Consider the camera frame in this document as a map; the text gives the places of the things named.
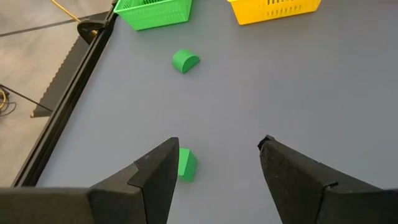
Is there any yellow plastic basket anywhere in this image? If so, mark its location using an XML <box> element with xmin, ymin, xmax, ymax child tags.
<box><xmin>226</xmin><ymin>0</ymin><xmax>323</xmax><ymax>26</ymax></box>

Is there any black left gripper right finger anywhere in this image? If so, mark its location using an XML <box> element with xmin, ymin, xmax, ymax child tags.
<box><xmin>257</xmin><ymin>134</ymin><xmax>398</xmax><ymax>224</ymax></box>

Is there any yellow cable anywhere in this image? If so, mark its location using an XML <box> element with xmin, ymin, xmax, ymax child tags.
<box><xmin>50</xmin><ymin>0</ymin><xmax>99</xmax><ymax>35</ymax></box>

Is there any green half-cylinder block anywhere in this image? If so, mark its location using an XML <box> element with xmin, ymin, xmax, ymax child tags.
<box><xmin>172</xmin><ymin>49</ymin><xmax>201</xmax><ymax>75</ymax></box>

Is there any black caster foot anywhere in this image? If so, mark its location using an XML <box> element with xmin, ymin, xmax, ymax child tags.
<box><xmin>76</xmin><ymin>19</ymin><xmax>108</xmax><ymax>45</ymax></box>

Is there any black floor cable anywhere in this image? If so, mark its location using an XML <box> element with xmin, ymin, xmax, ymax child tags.
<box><xmin>0</xmin><ymin>83</ymin><xmax>53</xmax><ymax>118</ymax></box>

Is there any green wedge block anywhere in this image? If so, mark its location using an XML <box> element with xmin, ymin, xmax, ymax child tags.
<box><xmin>177</xmin><ymin>147</ymin><xmax>198</xmax><ymax>183</ymax></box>

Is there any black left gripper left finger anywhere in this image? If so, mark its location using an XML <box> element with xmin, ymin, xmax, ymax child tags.
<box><xmin>88</xmin><ymin>137</ymin><xmax>180</xmax><ymax>224</ymax></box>

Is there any green plastic basket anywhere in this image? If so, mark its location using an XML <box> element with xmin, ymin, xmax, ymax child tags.
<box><xmin>113</xmin><ymin>0</ymin><xmax>193</xmax><ymax>31</ymax></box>

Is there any black table edge rail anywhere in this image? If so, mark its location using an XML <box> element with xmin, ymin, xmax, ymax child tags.
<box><xmin>11</xmin><ymin>0</ymin><xmax>119</xmax><ymax>187</ymax></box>

